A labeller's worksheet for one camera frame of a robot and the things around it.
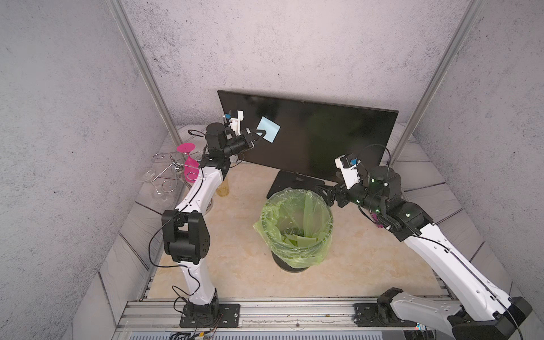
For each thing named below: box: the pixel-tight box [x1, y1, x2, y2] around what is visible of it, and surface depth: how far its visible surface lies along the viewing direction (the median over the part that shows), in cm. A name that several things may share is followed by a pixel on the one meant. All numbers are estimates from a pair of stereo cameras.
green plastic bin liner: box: [252, 188, 334, 269], surface depth 76 cm
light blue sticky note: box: [255, 116, 282, 144], surface depth 81 cm
